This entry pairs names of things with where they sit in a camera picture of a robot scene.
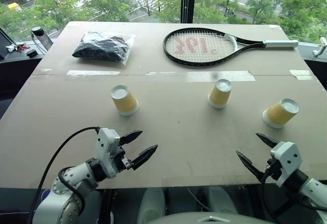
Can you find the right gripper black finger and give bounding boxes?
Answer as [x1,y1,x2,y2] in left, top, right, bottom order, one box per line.
[255,132,279,149]
[236,150,267,184]

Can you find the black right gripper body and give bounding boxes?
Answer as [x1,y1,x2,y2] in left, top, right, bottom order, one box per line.
[264,158,282,183]

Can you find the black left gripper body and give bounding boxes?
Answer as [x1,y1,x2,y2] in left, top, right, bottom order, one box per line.
[110,144,134,175]

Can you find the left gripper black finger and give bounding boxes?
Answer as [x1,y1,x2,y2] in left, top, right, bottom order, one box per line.
[120,130,144,147]
[130,144,159,171]

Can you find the yellow paper cup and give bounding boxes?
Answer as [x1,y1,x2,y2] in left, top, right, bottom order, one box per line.
[262,98,300,129]
[207,78,233,109]
[110,84,139,117]

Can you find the grey rounded robot leg shape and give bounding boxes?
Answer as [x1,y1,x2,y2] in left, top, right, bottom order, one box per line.
[137,187,170,224]
[201,186,241,222]

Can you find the silver robot torso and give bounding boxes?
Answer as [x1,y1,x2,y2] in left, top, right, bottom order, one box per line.
[149,214,258,224]

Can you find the wide clear tape strip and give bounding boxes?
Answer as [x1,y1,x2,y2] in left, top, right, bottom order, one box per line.
[186,70,256,82]

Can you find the clear bag of black items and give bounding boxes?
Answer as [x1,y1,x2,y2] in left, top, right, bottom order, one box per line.
[71,31,136,66]

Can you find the black white tennis racket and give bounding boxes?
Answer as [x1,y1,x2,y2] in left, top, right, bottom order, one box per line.
[162,27,299,69]

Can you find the white clamp fixture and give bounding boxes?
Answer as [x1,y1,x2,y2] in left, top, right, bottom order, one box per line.
[312,36,327,58]

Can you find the black cylinder-topped device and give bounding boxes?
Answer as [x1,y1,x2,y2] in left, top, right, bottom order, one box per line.
[30,26,54,55]

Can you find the black side table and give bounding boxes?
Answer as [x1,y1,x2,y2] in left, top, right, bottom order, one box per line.
[0,27,55,68]

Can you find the red and white small items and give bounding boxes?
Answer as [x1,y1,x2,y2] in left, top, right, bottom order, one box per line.
[6,43,32,53]

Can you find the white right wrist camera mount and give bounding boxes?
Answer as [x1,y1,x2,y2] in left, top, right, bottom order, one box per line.
[270,142,303,187]

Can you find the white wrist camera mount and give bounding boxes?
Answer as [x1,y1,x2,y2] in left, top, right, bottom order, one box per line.
[95,127,121,180]
[270,142,303,187]

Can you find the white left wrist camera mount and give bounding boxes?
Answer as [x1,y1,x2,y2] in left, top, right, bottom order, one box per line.
[95,127,121,180]

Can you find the black window frame post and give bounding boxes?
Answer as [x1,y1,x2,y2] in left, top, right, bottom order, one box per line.
[180,0,198,26]

